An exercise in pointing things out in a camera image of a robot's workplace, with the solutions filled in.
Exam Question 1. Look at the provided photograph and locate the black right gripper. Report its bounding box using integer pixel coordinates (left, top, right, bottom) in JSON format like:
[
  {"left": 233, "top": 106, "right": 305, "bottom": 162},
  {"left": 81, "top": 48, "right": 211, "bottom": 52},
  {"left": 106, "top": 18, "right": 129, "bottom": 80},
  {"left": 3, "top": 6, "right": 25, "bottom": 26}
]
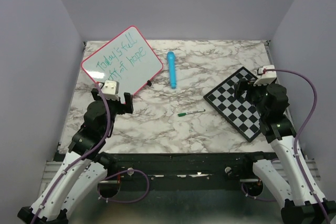
[{"left": 234, "top": 77, "right": 271, "bottom": 117}]

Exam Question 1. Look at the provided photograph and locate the pink framed whiteboard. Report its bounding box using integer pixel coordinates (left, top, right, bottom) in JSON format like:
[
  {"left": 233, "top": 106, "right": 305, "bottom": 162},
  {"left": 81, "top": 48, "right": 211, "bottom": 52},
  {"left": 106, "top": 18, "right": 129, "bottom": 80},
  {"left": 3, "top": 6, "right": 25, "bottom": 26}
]
[{"left": 81, "top": 26, "right": 163, "bottom": 94}]

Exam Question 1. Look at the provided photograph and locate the white green marker pen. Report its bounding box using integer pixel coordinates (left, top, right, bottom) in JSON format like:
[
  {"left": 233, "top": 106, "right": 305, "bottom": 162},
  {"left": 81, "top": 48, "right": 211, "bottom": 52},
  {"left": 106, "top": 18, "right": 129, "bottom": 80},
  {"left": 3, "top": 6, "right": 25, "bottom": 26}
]
[{"left": 183, "top": 109, "right": 206, "bottom": 115}]

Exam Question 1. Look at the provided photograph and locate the green marker cap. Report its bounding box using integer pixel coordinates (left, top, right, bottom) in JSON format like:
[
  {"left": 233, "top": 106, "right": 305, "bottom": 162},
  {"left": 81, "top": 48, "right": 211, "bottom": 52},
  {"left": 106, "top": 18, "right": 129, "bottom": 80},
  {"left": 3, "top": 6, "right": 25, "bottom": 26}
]
[{"left": 177, "top": 113, "right": 187, "bottom": 117}]

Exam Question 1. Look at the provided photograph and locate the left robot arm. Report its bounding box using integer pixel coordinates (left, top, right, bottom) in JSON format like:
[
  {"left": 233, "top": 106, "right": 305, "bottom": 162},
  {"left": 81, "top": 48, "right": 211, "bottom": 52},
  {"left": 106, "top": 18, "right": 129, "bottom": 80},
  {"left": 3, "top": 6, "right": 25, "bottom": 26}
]
[{"left": 17, "top": 83, "right": 133, "bottom": 223}]

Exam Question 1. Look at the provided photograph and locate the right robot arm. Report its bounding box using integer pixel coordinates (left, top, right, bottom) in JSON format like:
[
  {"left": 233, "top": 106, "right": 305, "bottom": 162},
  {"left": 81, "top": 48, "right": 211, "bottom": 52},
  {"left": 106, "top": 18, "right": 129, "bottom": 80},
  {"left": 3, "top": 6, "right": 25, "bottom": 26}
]
[{"left": 234, "top": 79, "right": 335, "bottom": 223}]

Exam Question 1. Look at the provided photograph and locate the black white chessboard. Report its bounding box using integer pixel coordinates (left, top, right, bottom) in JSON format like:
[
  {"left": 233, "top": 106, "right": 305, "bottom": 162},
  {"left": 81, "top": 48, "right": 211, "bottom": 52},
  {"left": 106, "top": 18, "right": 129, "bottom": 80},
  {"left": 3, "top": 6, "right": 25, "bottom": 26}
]
[{"left": 204, "top": 67, "right": 260, "bottom": 142}]

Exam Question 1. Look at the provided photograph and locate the blue toy microphone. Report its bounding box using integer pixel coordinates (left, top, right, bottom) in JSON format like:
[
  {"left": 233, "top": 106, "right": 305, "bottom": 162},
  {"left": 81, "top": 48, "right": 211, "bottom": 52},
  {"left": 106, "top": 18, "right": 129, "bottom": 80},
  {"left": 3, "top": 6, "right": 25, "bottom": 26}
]
[{"left": 166, "top": 51, "right": 177, "bottom": 89}]

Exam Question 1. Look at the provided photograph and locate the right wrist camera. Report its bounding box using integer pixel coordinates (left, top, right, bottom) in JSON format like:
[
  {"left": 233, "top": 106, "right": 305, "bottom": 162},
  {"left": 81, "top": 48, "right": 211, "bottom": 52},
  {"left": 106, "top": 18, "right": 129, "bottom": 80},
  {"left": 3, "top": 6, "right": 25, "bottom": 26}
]
[{"left": 254, "top": 65, "right": 277, "bottom": 86}]

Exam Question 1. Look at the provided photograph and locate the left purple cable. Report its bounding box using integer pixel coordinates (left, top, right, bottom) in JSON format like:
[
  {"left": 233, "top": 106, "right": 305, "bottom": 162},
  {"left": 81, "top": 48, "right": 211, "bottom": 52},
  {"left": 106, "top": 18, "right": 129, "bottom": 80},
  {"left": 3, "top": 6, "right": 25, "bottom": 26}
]
[{"left": 30, "top": 83, "right": 150, "bottom": 224}]

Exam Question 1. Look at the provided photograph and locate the purple cable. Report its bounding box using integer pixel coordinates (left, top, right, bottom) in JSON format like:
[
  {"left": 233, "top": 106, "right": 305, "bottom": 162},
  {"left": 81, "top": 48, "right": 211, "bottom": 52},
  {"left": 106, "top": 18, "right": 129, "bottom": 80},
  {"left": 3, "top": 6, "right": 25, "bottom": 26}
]
[
  {"left": 241, "top": 68, "right": 330, "bottom": 224},
  {"left": 30, "top": 83, "right": 150, "bottom": 224}
]

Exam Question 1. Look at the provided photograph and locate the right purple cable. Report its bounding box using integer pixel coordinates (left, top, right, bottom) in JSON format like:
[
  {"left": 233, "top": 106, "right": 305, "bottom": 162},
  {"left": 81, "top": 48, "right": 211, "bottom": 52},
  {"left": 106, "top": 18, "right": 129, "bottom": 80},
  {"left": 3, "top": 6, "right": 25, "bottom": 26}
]
[{"left": 241, "top": 68, "right": 330, "bottom": 224}]

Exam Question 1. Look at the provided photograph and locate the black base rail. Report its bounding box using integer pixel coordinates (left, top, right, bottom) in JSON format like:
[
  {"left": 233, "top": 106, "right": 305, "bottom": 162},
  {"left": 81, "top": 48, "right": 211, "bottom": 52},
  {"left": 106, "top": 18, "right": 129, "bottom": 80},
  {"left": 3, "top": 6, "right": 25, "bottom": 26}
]
[{"left": 54, "top": 150, "right": 289, "bottom": 192}]

